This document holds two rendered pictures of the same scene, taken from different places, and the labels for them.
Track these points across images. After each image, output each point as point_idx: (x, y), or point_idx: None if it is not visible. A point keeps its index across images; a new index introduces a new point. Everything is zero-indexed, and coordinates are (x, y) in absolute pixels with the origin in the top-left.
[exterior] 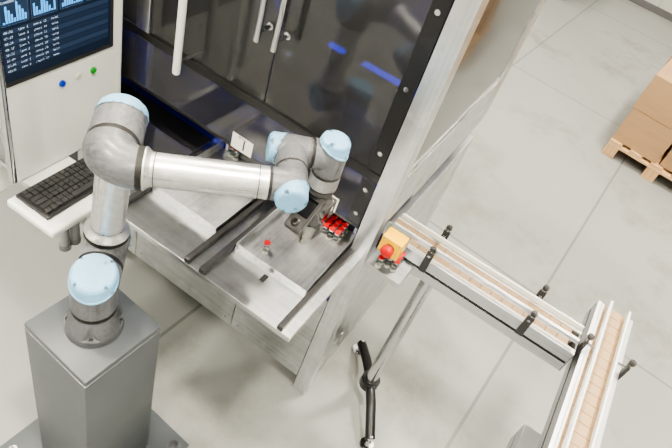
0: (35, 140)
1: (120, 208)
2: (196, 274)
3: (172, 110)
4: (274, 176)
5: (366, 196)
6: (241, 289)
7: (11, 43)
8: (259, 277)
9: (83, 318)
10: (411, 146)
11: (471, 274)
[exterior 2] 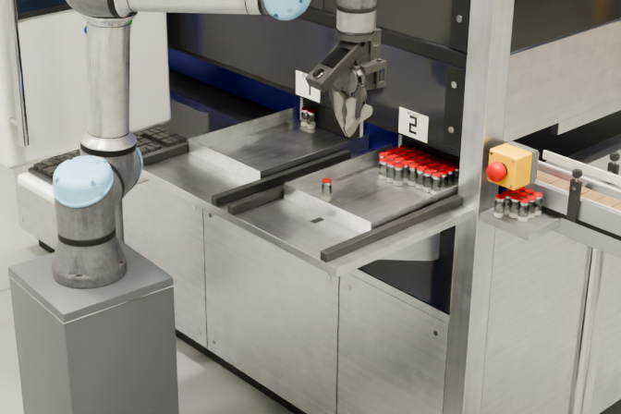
0: (55, 103)
1: (116, 92)
2: (225, 218)
3: (237, 89)
4: None
5: (457, 94)
6: (282, 227)
7: None
8: (310, 219)
9: (68, 235)
10: None
11: None
